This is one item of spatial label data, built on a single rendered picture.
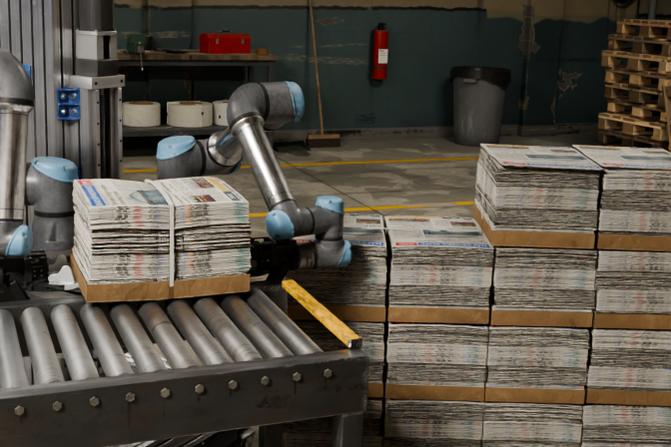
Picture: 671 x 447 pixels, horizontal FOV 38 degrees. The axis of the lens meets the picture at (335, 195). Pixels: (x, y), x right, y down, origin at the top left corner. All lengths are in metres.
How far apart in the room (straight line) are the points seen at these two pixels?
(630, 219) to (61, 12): 1.68
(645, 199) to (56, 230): 1.60
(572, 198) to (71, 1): 1.51
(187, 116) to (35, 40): 5.85
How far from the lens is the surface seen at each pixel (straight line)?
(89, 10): 2.89
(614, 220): 2.83
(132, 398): 1.89
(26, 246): 2.38
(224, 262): 2.34
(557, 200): 2.78
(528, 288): 2.83
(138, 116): 8.71
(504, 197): 2.75
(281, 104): 2.76
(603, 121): 9.55
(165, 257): 2.30
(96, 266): 2.28
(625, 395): 3.00
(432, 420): 2.94
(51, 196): 2.69
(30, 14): 2.93
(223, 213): 2.30
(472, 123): 9.85
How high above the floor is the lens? 1.53
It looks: 12 degrees down
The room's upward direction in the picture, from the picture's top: 2 degrees clockwise
